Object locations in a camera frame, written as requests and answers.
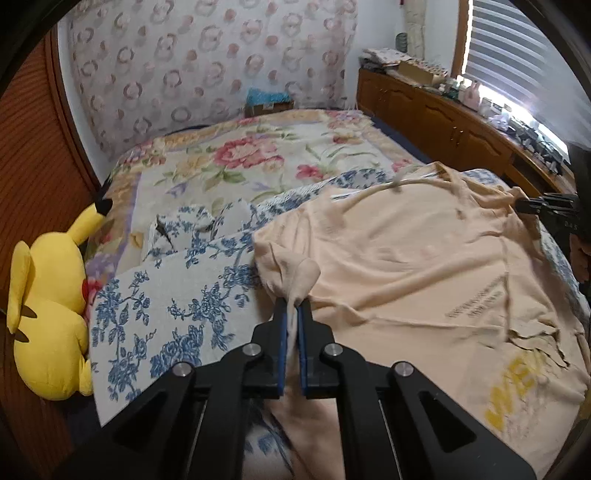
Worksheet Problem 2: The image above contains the beige printed t-shirt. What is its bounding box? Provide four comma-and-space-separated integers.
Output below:
254, 163, 590, 477

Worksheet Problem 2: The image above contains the person's right hand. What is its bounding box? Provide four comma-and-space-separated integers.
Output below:
569, 234, 590, 269

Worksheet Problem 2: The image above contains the blue floral white bedsheet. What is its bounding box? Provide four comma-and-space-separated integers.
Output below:
87, 166, 591, 480

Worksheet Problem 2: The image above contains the wooden side cabinet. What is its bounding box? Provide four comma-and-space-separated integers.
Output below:
356, 69, 576, 196

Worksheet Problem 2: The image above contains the zebra window blind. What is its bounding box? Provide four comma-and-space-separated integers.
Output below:
463, 0, 590, 144

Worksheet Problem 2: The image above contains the yellow Pikachu plush toy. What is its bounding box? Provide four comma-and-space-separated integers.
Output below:
6, 198, 113, 401

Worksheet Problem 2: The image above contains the cardboard box on cabinet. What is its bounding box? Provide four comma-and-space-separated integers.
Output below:
398, 60, 449, 86

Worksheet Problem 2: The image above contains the folded floral cloth stack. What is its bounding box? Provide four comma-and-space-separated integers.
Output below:
363, 48, 413, 69

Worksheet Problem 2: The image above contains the tied beige curtain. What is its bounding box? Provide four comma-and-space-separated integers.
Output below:
404, 0, 427, 60

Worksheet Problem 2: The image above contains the teal item in box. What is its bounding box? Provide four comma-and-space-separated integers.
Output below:
243, 88, 294, 118

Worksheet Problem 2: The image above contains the circle patterned sheer curtain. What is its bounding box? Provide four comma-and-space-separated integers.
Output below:
65, 0, 358, 157

